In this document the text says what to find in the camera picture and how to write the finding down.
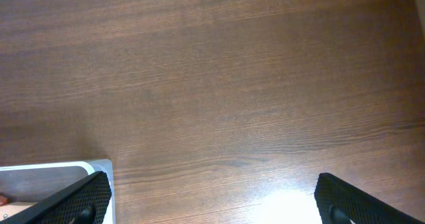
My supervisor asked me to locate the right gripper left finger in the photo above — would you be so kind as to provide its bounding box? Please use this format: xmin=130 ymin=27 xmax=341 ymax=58
xmin=2 ymin=171 xmax=112 ymax=224

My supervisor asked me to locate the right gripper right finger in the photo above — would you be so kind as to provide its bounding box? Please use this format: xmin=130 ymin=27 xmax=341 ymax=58
xmin=314 ymin=173 xmax=424 ymax=224

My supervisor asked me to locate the clear plastic container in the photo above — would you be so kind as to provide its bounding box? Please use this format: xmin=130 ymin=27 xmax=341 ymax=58
xmin=1 ymin=159 xmax=114 ymax=203

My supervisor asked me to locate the orange scraper with wooden handle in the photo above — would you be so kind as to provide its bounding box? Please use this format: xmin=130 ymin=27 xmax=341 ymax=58
xmin=0 ymin=195 xmax=37 ymax=221

